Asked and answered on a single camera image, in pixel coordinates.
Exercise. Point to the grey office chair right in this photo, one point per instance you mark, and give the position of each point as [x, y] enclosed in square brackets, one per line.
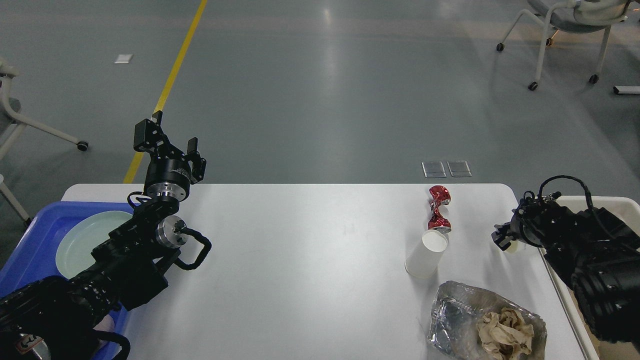
[571, 17]

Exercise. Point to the silver foil tray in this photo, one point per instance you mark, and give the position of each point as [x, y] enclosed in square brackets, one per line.
[458, 309]

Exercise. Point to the blue plastic tray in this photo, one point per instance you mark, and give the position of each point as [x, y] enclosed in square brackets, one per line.
[30, 250]

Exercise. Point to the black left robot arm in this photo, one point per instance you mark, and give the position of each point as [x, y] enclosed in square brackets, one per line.
[157, 239]

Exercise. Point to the brown paper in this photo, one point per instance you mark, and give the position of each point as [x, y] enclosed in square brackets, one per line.
[505, 335]

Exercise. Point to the beige plastic bin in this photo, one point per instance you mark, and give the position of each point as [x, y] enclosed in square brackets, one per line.
[591, 348]

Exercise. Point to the white bar on floor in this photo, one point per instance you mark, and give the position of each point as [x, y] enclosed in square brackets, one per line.
[624, 90]

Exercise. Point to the white paper bowl cup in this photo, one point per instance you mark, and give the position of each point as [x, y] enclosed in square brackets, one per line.
[515, 247]

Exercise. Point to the floor outlet plate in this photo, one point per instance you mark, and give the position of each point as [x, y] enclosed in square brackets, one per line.
[459, 169]
[434, 170]

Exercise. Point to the left floor outlet plate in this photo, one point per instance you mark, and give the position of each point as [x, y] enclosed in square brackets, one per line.
[434, 170]

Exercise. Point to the right floor outlet plate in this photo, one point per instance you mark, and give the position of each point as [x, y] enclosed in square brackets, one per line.
[459, 169]

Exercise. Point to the light green plate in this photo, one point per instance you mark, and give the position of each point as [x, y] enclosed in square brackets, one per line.
[73, 254]

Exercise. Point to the crushed red can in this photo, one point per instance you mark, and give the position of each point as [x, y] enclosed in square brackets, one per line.
[439, 197]

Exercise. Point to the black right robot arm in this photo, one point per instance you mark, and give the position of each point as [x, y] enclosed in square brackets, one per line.
[592, 251]

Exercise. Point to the small beige cup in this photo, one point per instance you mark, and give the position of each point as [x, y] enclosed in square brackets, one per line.
[423, 260]

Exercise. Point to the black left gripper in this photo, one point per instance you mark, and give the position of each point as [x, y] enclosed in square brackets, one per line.
[169, 177]

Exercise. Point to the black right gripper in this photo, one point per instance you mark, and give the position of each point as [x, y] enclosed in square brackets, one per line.
[522, 228]

